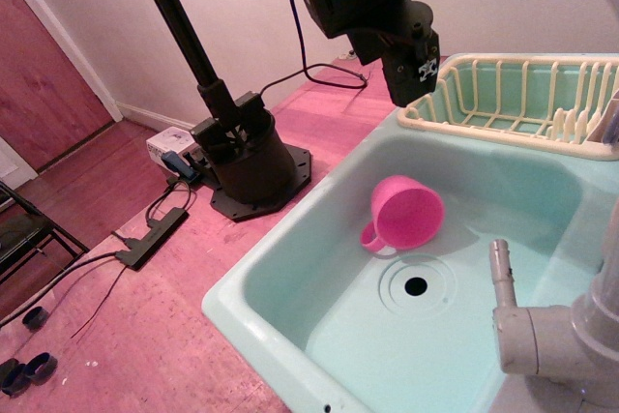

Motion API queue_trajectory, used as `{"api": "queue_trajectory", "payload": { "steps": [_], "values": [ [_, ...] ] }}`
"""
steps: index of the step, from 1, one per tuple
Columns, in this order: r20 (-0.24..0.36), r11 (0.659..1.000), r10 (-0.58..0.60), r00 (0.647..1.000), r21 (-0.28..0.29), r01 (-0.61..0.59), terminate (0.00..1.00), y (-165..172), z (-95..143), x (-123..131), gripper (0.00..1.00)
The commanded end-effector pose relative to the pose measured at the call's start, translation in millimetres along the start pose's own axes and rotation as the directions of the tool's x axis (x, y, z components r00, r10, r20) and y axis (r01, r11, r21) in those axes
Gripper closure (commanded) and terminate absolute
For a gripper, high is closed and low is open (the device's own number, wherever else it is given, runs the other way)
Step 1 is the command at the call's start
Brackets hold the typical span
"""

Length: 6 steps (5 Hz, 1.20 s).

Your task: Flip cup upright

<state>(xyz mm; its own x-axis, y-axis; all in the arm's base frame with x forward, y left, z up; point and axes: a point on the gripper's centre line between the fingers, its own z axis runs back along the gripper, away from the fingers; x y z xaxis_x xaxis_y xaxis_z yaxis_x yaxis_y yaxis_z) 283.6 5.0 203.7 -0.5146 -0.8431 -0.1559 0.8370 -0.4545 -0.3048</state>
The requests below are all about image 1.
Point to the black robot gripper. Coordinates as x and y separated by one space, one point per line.
401 28

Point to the black robot base and column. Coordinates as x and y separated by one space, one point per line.
256 174

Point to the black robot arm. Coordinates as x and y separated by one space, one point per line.
333 16

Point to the pink plastic cup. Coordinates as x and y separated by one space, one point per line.
405 214

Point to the cream plastic dish rack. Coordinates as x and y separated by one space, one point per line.
563 104

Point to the white cardboard box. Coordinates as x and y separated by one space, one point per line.
174 140

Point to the blue clamp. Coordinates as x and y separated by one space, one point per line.
181 166

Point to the mint green toy sink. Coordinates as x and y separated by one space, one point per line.
333 327

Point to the grey toy faucet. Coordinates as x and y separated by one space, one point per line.
576 345

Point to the black usb hub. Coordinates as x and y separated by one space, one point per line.
145 248

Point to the wooden door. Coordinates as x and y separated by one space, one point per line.
47 108

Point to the black metal chair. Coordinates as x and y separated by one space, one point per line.
24 235

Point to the black tape roll pair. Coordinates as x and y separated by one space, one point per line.
16 377

